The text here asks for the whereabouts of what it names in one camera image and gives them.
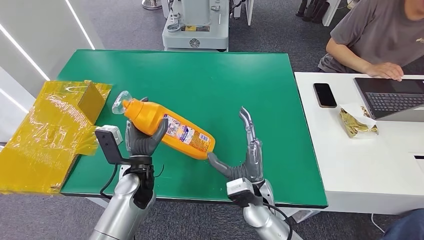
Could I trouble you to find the person's blue trouser leg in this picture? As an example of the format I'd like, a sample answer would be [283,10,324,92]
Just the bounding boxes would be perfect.
[380,208,424,240]

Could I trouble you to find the yellow taped cardboard box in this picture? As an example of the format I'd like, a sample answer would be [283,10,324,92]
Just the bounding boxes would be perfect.
[0,80,113,196]

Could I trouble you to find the orange plastic bottle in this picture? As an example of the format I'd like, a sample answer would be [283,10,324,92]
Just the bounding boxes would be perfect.
[111,90,216,161]

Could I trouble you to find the grey machine base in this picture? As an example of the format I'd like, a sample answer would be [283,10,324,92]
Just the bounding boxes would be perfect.
[161,0,230,53]

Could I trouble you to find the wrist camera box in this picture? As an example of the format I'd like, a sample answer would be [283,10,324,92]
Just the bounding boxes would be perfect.
[226,177,264,209]
[94,125,133,166]

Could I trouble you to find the black chair legs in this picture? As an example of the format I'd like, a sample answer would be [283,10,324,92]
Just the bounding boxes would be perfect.
[295,0,331,25]

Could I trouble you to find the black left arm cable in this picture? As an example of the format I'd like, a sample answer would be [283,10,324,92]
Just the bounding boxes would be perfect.
[99,163,119,201]

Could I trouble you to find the black smartphone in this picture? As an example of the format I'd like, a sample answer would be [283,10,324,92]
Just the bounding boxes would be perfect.
[312,82,338,109]

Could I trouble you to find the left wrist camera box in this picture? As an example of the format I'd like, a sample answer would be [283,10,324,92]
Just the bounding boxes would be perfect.
[94,125,133,166]

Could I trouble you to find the dark grey laptop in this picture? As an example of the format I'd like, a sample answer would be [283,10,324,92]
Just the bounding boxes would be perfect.
[352,77,424,123]

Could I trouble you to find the person's right hand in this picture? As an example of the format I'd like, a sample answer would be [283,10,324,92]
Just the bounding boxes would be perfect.
[364,62,406,83]

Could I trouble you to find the gold snack packet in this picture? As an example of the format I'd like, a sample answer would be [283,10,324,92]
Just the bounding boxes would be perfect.
[338,106,379,139]

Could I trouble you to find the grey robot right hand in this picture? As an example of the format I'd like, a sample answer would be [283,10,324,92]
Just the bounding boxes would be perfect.
[206,106,265,184]

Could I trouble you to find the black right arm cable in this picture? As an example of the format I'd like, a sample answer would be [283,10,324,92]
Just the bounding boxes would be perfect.
[263,202,294,240]

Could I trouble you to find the white furniture panel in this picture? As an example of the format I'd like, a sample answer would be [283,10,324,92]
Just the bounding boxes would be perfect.
[244,0,255,27]
[321,0,342,28]

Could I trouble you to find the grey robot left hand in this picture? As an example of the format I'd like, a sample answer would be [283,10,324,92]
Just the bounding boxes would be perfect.
[125,96,169,157]

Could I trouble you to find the thin white floor cable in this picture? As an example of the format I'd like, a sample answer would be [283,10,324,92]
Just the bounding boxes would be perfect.
[370,213,387,234]

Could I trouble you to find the white table foot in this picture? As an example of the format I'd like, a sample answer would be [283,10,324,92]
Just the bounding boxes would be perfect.
[85,197,110,210]
[284,208,321,223]

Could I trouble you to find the person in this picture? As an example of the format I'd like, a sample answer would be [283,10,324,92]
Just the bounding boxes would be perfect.
[316,0,424,84]

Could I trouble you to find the chrome round stand base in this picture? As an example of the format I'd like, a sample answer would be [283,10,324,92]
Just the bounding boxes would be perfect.
[141,0,163,11]

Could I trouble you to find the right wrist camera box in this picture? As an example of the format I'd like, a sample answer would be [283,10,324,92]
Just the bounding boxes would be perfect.
[226,177,264,209]

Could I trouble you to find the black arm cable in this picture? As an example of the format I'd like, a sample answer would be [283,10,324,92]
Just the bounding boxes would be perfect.
[263,202,294,240]
[99,163,119,201]

